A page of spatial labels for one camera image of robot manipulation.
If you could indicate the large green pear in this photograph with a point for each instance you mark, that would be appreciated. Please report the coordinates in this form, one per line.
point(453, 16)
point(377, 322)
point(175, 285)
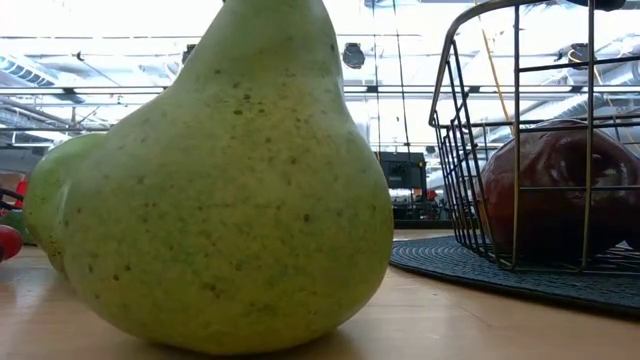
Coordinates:
point(225, 200)

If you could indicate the dark red apple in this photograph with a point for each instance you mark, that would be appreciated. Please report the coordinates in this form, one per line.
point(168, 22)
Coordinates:
point(550, 200)

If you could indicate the black computer monitor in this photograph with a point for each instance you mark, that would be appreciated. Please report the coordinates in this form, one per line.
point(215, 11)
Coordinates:
point(402, 172)

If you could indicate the dark round plate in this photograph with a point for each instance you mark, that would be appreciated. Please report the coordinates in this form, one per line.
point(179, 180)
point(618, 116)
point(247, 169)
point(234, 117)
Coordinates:
point(450, 260)

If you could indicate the red grape bunch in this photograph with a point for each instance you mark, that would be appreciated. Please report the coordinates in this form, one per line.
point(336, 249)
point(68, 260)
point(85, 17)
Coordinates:
point(7, 242)

